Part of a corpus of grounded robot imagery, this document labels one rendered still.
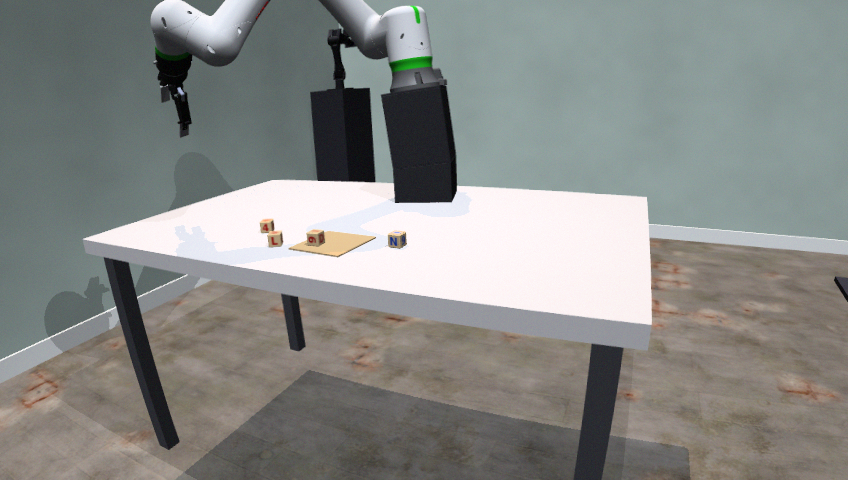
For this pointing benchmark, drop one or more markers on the tan flat mat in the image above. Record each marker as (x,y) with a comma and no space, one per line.
(336,244)

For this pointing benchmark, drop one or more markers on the tan letter block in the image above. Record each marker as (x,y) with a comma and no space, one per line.
(275,238)
(315,237)
(397,239)
(267,225)

